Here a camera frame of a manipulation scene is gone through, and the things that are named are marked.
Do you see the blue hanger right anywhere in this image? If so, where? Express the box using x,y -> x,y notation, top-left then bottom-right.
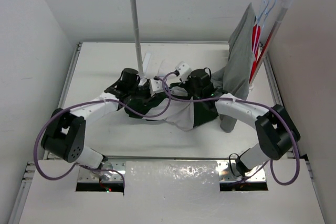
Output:
257,0 -> 277,47

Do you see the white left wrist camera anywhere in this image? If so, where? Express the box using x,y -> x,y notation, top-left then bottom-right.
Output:
149,79 -> 163,97

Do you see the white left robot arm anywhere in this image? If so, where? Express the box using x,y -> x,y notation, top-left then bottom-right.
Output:
41,68 -> 151,169

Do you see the white green raglan t-shirt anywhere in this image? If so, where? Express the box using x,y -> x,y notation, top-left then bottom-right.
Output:
125,92 -> 218,131

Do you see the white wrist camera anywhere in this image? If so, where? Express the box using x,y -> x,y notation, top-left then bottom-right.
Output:
175,61 -> 192,82
149,79 -> 163,97

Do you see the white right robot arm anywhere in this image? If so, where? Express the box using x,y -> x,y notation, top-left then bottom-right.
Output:
176,65 -> 300,176

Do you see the grey t-shirt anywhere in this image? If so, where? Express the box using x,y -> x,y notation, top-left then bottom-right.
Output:
211,2 -> 257,133

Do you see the metal base plate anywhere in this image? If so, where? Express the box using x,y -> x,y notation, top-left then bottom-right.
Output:
77,159 -> 266,185

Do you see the blue hanger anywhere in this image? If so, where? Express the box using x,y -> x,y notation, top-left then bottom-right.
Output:
253,0 -> 270,54
257,0 -> 277,47

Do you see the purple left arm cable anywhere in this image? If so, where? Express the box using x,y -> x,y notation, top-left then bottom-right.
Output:
33,76 -> 173,190

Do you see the blue hanger middle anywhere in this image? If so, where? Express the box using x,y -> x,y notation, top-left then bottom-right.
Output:
253,0 -> 270,54

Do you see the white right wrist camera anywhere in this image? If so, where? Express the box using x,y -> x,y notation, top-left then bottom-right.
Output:
175,61 -> 192,82

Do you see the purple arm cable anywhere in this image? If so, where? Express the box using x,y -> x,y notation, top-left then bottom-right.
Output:
33,76 -> 173,190
162,70 -> 301,186

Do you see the red white shirt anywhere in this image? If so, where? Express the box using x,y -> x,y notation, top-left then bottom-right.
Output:
249,25 -> 273,85

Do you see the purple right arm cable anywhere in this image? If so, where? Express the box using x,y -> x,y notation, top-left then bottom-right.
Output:
162,70 -> 301,186

